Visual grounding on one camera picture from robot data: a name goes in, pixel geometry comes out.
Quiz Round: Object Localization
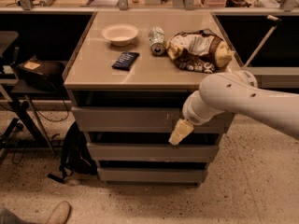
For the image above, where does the black bag on stand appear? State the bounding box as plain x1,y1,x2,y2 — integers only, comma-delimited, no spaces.
17,56,64,91

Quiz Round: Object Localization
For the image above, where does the black folding stand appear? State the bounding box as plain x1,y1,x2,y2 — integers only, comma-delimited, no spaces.
0,31,64,157

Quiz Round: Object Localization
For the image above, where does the crushed green soda can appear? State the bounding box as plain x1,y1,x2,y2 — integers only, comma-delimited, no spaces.
149,27,165,56

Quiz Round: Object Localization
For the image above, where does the grey middle drawer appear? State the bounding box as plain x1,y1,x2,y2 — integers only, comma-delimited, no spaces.
87,143,219,162

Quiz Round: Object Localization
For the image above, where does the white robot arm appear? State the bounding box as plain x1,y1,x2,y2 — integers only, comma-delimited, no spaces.
169,71,299,146

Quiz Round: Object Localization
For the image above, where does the grey bottom drawer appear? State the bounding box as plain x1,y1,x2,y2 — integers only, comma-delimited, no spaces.
97,168,208,184

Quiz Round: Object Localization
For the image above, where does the black backpack on floor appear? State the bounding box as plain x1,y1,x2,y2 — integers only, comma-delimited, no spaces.
48,122,97,183

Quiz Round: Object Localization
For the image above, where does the white paper bowl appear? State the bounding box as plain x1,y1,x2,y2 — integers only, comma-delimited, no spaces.
102,23,138,47

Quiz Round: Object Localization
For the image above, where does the grey drawer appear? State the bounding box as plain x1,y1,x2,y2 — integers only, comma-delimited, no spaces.
70,105,236,134
97,168,208,184
87,143,219,162

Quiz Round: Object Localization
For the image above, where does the grey drawer cabinet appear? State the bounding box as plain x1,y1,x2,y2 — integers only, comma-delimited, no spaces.
64,9,234,170

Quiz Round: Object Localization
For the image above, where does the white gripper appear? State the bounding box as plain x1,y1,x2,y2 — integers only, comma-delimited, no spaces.
168,91,215,146

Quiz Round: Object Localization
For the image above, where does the grey top drawer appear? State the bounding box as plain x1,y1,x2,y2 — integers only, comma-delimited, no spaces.
70,105,236,134

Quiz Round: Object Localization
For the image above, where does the white cane with grip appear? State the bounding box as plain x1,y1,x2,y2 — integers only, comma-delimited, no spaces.
243,15,282,67

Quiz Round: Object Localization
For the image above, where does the tan shoe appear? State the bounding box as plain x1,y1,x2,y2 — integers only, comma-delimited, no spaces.
46,201,71,224

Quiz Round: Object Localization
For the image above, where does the crumpled brown chip bag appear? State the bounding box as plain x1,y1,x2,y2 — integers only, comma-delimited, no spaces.
166,29,234,74

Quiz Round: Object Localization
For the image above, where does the dark blue snack packet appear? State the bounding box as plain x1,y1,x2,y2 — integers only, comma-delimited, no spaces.
112,51,139,71

